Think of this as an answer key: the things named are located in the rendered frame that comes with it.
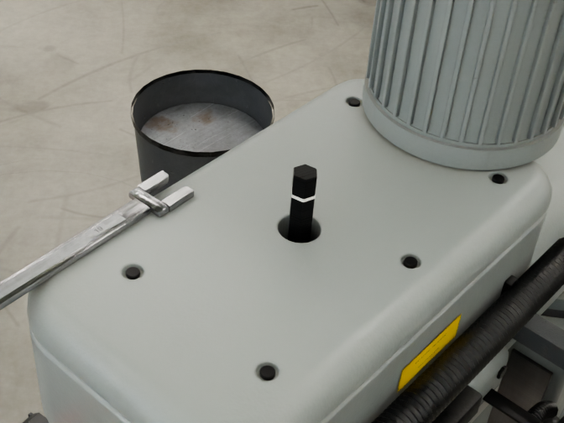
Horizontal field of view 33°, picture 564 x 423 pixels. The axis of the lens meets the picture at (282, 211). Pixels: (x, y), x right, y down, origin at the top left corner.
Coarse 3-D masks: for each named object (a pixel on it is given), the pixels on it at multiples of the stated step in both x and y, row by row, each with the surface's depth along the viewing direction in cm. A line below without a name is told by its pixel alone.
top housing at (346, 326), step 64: (320, 128) 92; (256, 192) 84; (320, 192) 84; (384, 192) 85; (448, 192) 86; (512, 192) 86; (128, 256) 77; (192, 256) 77; (256, 256) 78; (320, 256) 78; (384, 256) 79; (448, 256) 79; (512, 256) 87; (64, 320) 71; (128, 320) 72; (192, 320) 72; (256, 320) 72; (320, 320) 73; (384, 320) 74; (448, 320) 82; (64, 384) 74; (128, 384) 68; (192, 384) 67; (256, 384) 68; (320, 384) 69; (384, 384) 77
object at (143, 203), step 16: (160, 176) 84; (144, 192) 82; (176, 192) 82; (192, 192) 82; (128, 208) 80; (144, 208) 80; (160, 208) 80; (96, 224) 78; (112, 224) 78; (128, 224) 79; (80, 240) 77; (96, 240) 77; (48, 256) 75; (64, 256) 75; (80, 256) 76; (16, 272) 74; (32, 272) 74; (48, 272) 74; (0, 288) 72; (16, 288) 72; (32, 288) 73; (0, 304) 71
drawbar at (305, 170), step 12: (300, 168) 77; (312, 168) 77; (300, 180) 76; (312, 180) 76; (300, 192) 77; (312, 192) 77; (300, 204) 78; (312, 204) 78; (300, 216) 78; (312, 216) 79; (288, 228) 81; (300, 228) 79; (300, 240) 80
